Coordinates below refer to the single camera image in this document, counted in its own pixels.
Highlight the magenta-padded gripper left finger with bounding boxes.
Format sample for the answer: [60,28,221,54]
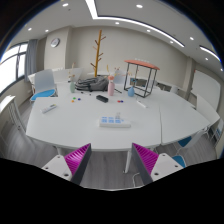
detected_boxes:
[41,143,92,186]

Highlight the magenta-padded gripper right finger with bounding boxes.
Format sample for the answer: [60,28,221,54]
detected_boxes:
[131,142,184,186]

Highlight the white power strip blue sockets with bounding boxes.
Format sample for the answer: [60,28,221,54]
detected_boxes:
[98,115,132,128]

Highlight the black rectangular case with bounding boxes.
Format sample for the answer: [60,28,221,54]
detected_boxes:
[95,94,110,103]

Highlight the blue vase with flower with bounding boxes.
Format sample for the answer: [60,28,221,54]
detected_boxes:
[127,79,136,98]

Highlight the green vase with dried flowers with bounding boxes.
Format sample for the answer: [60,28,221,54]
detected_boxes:
[67,62,78,94]

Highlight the grey backpack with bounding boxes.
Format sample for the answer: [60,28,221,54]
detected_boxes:
[74,76,109,92]

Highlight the pink vase with dried flowers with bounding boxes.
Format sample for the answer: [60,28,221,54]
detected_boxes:
[105,64,122,97]

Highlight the white chair blue seat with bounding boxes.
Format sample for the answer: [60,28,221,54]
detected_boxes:
[29,68,58,103]

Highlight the wooden tree-shaped coat rack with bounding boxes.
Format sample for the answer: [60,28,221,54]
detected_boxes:
[89,29,107,78]

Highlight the grey curtain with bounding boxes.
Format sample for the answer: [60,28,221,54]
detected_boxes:
[24,38,39,83]

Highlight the window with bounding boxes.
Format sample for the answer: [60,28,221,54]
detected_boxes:
[0,42,29,94]

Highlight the ceiling lights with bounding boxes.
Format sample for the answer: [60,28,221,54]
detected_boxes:
[26,0,223,64]

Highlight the white power strip with cable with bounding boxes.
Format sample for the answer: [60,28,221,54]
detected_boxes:
[40,103,58,114]

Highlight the white wall whiteboard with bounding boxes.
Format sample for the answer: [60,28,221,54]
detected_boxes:
[191,69,222,111]

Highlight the black-frame side table orange top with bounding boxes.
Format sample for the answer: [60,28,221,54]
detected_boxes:
[123,59,161,99]

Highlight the round wall clock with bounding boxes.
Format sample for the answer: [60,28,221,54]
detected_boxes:
[50,37,61,48]

